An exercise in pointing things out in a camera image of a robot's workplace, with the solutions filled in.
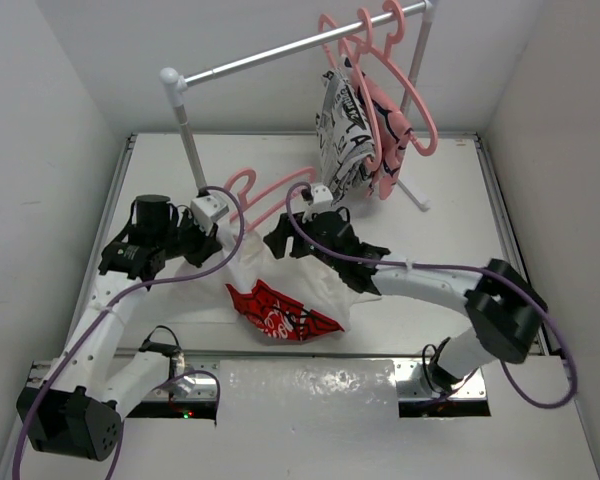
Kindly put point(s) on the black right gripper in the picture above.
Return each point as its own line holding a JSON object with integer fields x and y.
{"x": 278, "y": 239}

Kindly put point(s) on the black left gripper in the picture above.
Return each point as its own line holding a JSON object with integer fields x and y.
{"x": 204, "y": 244}

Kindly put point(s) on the white red print t-shirt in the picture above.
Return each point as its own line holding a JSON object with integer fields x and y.
{"x": 284, "y": 300}

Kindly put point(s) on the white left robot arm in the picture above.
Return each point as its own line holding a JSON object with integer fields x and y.
{"x": 129, "y": 266}

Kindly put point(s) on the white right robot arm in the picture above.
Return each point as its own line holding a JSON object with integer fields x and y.
{"x": 505, "y": 313}

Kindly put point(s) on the black white print shirt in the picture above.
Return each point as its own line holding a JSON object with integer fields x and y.
{"x": 345, "y": 137}

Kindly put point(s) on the pink print shirt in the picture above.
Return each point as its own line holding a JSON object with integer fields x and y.
{"x": 394, "y": 130}

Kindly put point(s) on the pink hanger holding print shirt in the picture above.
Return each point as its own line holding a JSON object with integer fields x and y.
{"x": 352, "y": 49}

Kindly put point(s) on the white silver clothes rack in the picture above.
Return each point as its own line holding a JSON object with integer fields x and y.
{"x": 277, "y": 119}

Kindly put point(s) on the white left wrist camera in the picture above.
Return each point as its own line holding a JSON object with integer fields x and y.
{"x": 207, "y": 210}

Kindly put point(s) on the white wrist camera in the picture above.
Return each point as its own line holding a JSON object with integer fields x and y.
{"x": 207, "y": 210}
{"x": 318, "y": 199}

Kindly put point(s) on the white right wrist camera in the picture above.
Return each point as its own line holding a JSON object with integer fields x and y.
{"x": 318, "y": 199}

